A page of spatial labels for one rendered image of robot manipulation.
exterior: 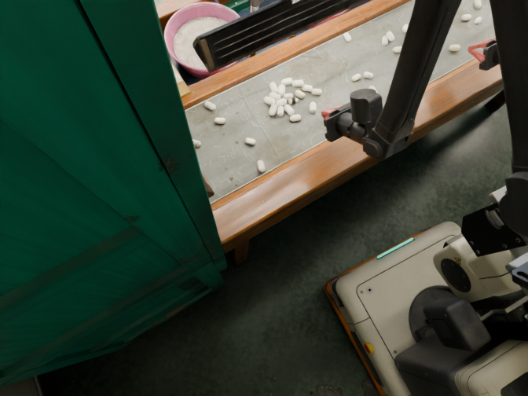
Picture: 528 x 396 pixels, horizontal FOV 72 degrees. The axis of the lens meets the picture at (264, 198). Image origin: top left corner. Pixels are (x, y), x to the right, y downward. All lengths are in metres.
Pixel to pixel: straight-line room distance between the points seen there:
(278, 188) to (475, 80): 0.75
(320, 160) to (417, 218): 1.01
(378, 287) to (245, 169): 0.77
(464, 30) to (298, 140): 0.75
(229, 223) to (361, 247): 0.99
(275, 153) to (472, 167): 1.38
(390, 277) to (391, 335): 0.22
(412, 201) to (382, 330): 0.75
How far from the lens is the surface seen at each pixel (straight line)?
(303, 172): 1.04
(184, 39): 1.33
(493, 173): 2.29
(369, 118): 0.84
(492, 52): 1.25
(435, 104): 1.29
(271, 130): 1.11
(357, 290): 1.51
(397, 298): 1.57
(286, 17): 0.90
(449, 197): 2.10
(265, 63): 1.21
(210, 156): 1.07
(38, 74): 0.20
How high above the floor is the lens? 1.72
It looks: 72 degrees down
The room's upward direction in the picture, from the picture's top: 12 degrees clockwise
